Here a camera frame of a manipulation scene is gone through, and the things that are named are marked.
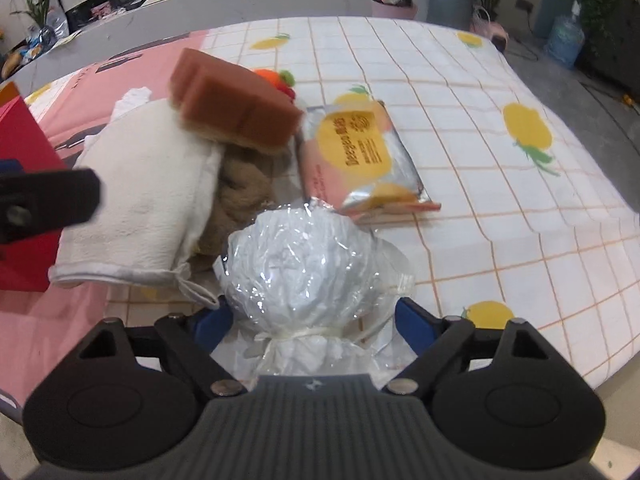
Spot orange plush toy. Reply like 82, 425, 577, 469
250, 67, 298, 103

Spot white fluffy towel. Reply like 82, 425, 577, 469
47, 87, 223, 306

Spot pink basket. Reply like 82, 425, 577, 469
469, 5, 496, 36

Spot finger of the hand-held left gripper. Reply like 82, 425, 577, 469
0, 159, 102, 248

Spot pink printed blanket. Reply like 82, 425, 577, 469
0, 30, 221, 406

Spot pink and yellow snack packet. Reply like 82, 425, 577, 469
295, 100, 443, 223

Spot brown sponge block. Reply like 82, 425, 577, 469
167, 47, 305, 156

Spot trailing green plant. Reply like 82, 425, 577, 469
580, 0, 636, 56

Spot blue water jug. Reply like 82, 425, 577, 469
545, 0, 586, 71

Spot red box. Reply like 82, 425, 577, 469
0, 82, 68, 293

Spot lemon check blanket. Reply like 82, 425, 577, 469
102, 16, 640, 391

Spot snack bags on bench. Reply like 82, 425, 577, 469
0, 25, 56, 81

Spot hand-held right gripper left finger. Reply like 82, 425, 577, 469
75, 305, 248, 398

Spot grey television bench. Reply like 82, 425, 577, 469
0, 0, 431, 83

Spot brown fleece cloth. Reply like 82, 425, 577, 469
192, 142, 301, 273

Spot pink trash bin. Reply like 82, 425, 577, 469
370, 0, 418, 21

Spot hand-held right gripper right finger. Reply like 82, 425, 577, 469
382, 297, 556, 397

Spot small green potted plant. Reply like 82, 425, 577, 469
10, 0, 63, 41

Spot plastic-wrapped white bundle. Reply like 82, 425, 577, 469
212, 197, 418, 378

